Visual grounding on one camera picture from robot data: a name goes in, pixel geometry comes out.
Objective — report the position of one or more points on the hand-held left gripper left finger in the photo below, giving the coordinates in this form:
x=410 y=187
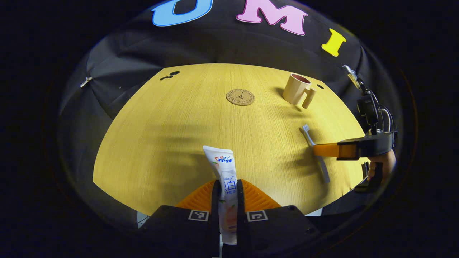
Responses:
x=179 y=229

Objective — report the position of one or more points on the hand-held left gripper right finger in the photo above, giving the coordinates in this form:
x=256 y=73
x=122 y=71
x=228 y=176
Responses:
x=276 y=229

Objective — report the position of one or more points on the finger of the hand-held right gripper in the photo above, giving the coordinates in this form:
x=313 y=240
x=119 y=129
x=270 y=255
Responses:
x=326 y=149

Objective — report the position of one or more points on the white toothbrush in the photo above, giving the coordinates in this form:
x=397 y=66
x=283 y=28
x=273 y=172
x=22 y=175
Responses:
x=315 y=147

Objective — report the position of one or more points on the beige cup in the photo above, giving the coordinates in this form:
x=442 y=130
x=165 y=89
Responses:
x=294 y=89

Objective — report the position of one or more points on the white toothpaste tube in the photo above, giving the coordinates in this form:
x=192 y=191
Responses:
x=224 y=161

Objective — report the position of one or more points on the round brown coaster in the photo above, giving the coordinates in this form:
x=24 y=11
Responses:
x=240 y=97

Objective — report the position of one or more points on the black backdrop cloth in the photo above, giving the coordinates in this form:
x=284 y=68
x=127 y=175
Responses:
x=215 y=46

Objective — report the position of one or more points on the silver metal clip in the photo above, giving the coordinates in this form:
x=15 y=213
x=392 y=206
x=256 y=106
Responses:
x=86 y=81

